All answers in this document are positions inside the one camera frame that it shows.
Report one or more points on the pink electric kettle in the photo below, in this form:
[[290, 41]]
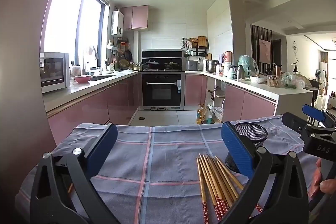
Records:
[[228, 56]]

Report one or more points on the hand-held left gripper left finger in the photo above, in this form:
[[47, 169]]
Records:
[[103, 145]]

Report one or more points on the small white appliance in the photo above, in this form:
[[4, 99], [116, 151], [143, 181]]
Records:
[[221, 58]]

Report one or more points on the plastic bag with groceries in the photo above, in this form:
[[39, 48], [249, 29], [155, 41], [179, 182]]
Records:
[[216, 113]]

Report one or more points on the clear snack jar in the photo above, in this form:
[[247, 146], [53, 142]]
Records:
[[273, 81]]

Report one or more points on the pink kitchen base cabinets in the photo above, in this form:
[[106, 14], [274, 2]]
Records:
[[236, 100], [105, 103]]

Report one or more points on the yellow cooking oil bottle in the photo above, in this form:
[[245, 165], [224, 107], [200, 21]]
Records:
[[200, 115]]

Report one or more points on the black wall rack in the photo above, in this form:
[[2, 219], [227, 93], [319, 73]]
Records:
[[195, 50]]

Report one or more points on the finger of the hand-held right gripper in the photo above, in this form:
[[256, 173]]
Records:
[[313, 112], [291, 118]]

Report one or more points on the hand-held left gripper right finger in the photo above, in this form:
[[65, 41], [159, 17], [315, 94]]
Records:
[[236, 148]]

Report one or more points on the black built-in oven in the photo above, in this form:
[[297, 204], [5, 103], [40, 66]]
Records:
[[161, 90]]

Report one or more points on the black wok with lid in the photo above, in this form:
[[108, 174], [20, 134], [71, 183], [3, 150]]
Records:
[[151, 64]]

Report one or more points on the pink bowl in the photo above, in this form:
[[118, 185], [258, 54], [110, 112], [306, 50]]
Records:
[[82, 79]]

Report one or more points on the white bowl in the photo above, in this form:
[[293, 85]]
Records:
[[257, 79]]

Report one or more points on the white water heater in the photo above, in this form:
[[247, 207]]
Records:
[[117, 23]]

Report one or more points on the grey plaid tablecloth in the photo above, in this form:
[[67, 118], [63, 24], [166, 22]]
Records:
[[157, 161]]

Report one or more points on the white polka dot holder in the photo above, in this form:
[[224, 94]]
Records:
[[111, 66]]

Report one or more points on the pot with glass lid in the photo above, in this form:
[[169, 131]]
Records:
[[172, 65]]

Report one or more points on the silver microwave oven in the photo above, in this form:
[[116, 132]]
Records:
[[52, 71]]

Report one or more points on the kitchen sink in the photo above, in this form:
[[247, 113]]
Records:
[[101, 78]]

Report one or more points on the pink wall picture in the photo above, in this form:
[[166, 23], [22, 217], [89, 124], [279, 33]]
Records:
[[265, 50]]

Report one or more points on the black range hood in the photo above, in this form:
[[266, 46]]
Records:
[[162, 54]]

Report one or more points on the hanging kitchen utensil rack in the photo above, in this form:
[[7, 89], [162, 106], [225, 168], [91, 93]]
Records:
[[119, 52]]

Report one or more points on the black hanging frying pan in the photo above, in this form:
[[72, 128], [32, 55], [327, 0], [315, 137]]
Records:
[[128, 55]]

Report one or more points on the bag of green vegetables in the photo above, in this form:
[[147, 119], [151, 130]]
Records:
[[292, 80]]

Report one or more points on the stainless steel stockpot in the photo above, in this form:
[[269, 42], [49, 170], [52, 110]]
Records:
[[211, 66]]

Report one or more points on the small steel pot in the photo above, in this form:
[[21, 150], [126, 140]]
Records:
[[137, 66]]

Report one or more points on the pink wall cabinet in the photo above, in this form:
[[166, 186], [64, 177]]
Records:
[[135, 17]]

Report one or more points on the person's right hand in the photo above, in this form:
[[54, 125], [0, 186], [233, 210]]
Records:
[[316, 176]]

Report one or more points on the bunch of bamboo chopsticks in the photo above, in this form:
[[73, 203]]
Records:
[[210, 187]]

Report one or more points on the black mesh utensil holder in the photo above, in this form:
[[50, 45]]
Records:
[[253, 134]]

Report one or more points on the copper canister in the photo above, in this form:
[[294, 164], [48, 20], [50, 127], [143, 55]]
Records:
[[277, 70]]

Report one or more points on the dark cooking oil bottle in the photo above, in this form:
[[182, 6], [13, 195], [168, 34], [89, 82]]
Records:
[[208, 116]]

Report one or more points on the silver countertop appliance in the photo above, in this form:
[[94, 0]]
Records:
[[192, 65]]

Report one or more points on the kitchen window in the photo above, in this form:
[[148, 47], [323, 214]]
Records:
[[68, 19]]

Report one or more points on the wall clock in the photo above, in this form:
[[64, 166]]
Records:
[[295, 47]]

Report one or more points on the mint green appliance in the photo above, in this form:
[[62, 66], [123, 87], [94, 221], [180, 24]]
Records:
[[248, 65]]

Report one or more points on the wooden cutting board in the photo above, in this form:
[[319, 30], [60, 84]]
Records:
[[202, 41]]

